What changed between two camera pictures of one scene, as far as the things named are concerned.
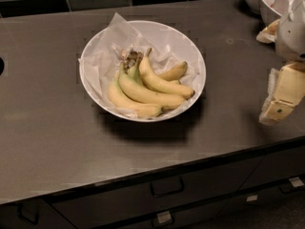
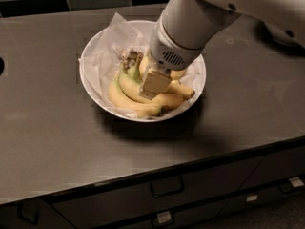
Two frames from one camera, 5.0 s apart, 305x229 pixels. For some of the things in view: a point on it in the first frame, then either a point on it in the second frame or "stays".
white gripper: x=291 y=35 to x=168 y=52
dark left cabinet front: x=38 y=214 stays
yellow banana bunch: x=138 y=88 stays
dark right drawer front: x=277 y=166 stays
